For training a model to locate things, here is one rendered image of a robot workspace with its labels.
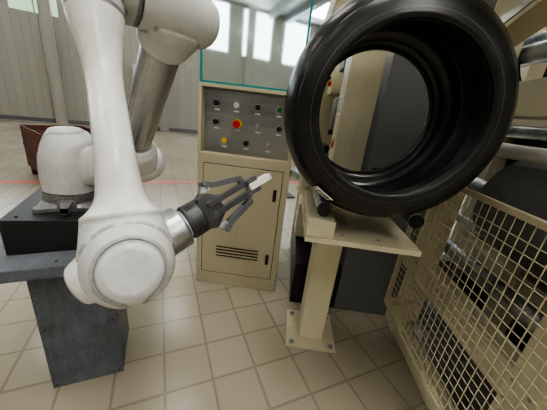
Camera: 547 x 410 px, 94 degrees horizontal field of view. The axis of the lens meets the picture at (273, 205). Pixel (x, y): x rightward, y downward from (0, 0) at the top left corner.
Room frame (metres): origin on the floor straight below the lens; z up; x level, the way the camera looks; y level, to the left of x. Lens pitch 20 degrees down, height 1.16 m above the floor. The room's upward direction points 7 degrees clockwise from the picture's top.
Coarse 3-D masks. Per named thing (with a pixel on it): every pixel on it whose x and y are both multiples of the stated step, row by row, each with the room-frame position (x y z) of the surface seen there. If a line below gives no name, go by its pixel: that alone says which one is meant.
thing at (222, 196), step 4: (240, 184) 0.58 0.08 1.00; (244, 184) 0.58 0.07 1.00; (248, 184) 0.58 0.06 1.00; (232, 188) 0.57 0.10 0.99; (236, 188) 0.57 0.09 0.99; (240, 188) 0.57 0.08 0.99; (224, 192) 0.56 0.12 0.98; (228, 192) 0.55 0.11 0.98; (232, 192) 0.56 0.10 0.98; (220, 196) 0.53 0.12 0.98; (224, 196) 0.54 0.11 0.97; (228, 196) 0.55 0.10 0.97; (212, 200) 0.52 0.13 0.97; (216, 200) 0.53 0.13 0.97; (220, 200) 0.53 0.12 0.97; (208, 204) 0.51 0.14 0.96; (212, 204) 0.52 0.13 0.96; (216, 204) 0.52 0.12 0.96
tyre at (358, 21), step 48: (384, 0) 0.70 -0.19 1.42; (432, 0) 0.69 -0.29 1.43; (480, 0) 0.72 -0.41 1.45; (336, 48) 0.70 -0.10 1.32; (384, 48) 0.98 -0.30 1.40; (432, 48) 0.96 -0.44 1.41; (480, 48) 0.69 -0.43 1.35; (288, 96) 0.74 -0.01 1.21; (432, 96) 0.97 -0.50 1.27; (480, 96) 0.84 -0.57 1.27; (288, 144) 0.76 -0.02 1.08; (432, 144) 0.96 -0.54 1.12; (480, 144) 0.68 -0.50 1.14; (336, 192) 0.70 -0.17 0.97; (384, 192) 0.71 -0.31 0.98; (432, 192) 0.69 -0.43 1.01
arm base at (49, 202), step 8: (40, 200) 0.81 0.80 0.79; (48, 200) 0.79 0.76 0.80; (56, 200) 0.79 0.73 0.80; (64, 200) 0.80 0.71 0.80; (72, 200) 0.81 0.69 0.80; (80, 200) 0.83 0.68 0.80; (88, 200) 0.85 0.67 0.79; (32, 208) 0.75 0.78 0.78; (40, 208) 0.76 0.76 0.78; (48, 208) 0.77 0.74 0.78; (56, 208) 0.78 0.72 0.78; (64, 208) 0.76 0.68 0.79; (72, 208) 0.80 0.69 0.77; (80, 208) 0.81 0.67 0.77; (88, 208) 0.82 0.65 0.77
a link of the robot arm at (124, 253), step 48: (96, 0) 0.54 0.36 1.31; (96, 48) 0.52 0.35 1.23; (96, 96) 0.44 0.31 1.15; (96, 144) 0.35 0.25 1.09; (96, 192) 0.31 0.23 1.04; (144, 192) 0.34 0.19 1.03; (96, 240) 0.24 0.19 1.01; (144, 240) 0.25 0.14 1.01; (96, 288) 0.22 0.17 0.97; (144, 288) 0.23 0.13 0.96
